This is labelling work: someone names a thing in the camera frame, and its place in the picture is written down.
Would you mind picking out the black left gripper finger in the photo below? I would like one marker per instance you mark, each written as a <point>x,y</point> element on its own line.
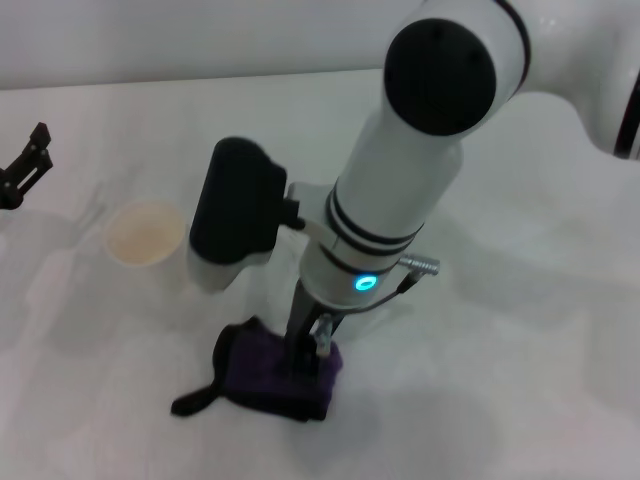
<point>27,170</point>

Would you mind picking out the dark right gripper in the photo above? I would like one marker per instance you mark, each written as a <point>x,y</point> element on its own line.
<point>302,345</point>

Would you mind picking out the purple rag with black trim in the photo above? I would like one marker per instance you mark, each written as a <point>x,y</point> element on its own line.
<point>255,365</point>

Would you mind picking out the white paper cup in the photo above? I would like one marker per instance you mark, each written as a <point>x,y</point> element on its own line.
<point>145,235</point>

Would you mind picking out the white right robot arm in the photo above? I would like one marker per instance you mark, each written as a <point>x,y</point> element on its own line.
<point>400,175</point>

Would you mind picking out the black and white wrist camera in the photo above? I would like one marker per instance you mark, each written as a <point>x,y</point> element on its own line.
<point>235,200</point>

